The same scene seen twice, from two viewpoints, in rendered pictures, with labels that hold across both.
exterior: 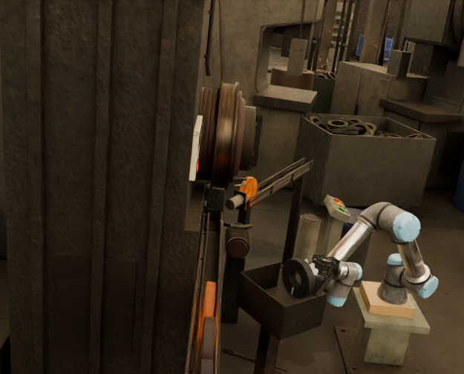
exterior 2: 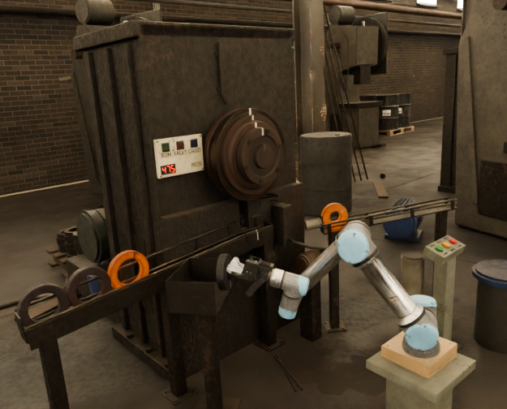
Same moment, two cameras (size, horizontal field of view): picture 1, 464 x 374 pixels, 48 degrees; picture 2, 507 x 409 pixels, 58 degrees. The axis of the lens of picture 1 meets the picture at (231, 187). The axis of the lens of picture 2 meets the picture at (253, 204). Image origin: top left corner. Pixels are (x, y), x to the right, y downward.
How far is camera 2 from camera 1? 1.97 m
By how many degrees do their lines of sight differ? 50
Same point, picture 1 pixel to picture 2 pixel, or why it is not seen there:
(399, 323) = (401, 376)
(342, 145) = not seen: outside the picture
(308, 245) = (406, 286)
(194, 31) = (139, 66)
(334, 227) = (437, 270)
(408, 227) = (347, 245)
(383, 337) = (399, 392)
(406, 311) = (419, 367)
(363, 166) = not seen: outside the picture
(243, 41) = (495, 87)
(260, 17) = not seen: outside the picture
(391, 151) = not seen: outside the picture
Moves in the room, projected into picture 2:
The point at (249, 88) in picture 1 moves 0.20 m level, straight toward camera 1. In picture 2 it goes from (503, 135) to (491, 139)
